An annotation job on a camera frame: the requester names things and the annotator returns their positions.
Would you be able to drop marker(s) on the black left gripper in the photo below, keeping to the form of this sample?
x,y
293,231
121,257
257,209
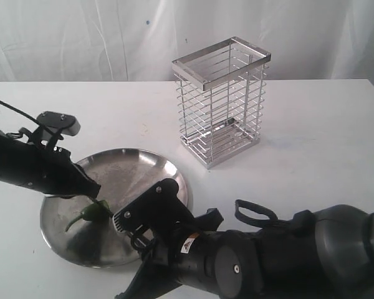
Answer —
x,y
46,171

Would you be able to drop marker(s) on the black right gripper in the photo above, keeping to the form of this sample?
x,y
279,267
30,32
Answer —
x,y
190,252

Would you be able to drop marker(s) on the green chili pepper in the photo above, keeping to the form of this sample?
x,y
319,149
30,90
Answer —
x,y
88,214

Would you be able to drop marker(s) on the black handled knife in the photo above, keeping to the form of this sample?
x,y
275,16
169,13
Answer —
x,y
103,208

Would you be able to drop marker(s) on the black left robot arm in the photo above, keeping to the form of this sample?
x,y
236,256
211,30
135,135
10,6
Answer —
x,y
3,156

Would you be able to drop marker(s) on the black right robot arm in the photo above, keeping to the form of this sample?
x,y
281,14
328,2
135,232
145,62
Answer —
x,y
326,254

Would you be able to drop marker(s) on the round steel plate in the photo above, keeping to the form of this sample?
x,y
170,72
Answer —
x,y
123,175

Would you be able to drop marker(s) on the white backdrop curtain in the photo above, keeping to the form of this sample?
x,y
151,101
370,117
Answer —
x,y
137,40

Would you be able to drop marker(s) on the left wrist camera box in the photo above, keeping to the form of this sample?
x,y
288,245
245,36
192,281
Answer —
x,y
66,124

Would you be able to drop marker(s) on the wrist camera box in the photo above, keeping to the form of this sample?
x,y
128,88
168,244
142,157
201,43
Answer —
x,y
66,124
158,209

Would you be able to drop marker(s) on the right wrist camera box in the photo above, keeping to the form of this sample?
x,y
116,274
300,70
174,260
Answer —
x,y
158,209

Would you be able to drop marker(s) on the chrome wire utensil holder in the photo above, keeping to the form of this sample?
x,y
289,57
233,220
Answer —
x,y
220,92

